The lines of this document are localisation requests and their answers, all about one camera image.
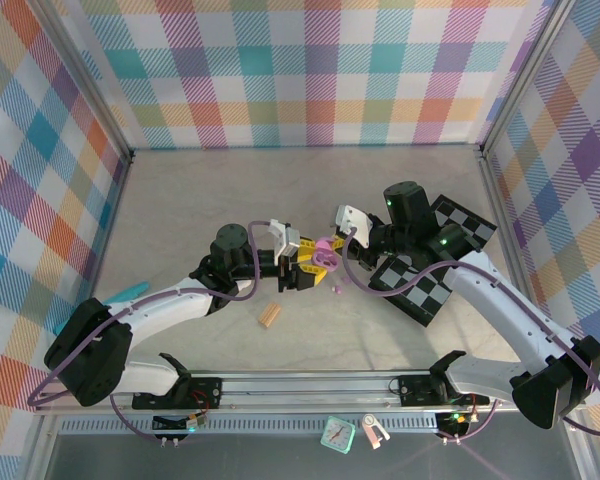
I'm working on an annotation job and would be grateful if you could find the pink purple earbud case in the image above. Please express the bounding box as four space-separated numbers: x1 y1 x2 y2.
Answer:
313 236 342 272

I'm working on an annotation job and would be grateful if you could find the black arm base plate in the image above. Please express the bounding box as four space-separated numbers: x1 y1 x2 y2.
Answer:
132 377 224 411
397 374 491 407

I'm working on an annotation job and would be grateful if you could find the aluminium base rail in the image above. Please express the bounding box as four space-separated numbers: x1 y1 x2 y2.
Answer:
32 369 586 416

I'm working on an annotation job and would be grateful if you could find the aluminium frame post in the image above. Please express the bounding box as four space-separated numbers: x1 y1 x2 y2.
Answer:
32 0 135 164
477 0 579 159

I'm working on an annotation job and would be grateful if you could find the ridged wooden block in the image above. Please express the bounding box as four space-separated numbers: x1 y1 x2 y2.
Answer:
258 302 282 330

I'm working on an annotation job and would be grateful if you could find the black grey checkerboard panel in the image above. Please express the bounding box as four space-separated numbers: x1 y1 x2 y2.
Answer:
432 194 499 251
368 254 454 329

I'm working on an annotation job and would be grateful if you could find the mint square alarm clock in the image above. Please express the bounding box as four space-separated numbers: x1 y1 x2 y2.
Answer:
319 415 356 455

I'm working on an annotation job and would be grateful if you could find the slotted grey cable duct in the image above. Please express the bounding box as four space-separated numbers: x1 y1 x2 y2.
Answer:
59 418 439 434

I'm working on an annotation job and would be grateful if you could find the black controller board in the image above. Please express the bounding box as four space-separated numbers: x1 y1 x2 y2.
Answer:
152 412 205 434
437 410 476 436

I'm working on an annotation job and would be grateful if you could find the aluminium side rail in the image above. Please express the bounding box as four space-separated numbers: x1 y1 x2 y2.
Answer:
477 147 600 480
22 152 134 480

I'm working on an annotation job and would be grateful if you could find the white pink clip tool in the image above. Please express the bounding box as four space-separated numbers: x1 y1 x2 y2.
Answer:
360 412 392 450

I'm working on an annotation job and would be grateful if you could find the teal marker pen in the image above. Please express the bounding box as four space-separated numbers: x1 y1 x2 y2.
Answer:
53 282 150 337

